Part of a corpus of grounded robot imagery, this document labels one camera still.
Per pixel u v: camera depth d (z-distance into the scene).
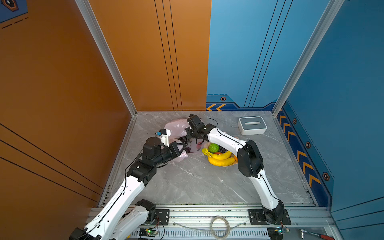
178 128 0.85
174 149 0.63
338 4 0.69
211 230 0.70
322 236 0.68
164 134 0.66
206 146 0.94
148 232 0.71
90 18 0.72
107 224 0.40
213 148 0.91
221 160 0.84
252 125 1.06
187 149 0.95
